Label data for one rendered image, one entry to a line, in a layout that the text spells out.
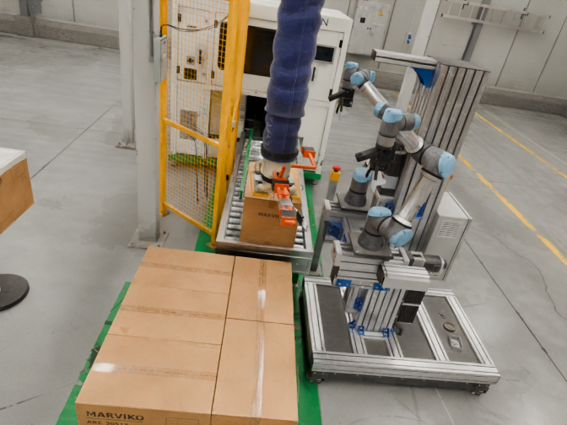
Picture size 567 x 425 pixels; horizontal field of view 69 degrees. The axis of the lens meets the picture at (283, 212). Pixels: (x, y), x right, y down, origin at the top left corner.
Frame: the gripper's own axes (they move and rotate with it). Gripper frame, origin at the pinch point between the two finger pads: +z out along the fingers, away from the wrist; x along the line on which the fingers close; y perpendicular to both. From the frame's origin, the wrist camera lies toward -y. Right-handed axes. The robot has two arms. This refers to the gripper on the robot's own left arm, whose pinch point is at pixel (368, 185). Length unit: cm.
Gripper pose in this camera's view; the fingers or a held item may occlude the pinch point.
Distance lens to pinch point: 193.5
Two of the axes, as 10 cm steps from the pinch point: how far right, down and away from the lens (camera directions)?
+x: -0.3, -5.1, 8.6
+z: -1.5, 8.5, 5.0
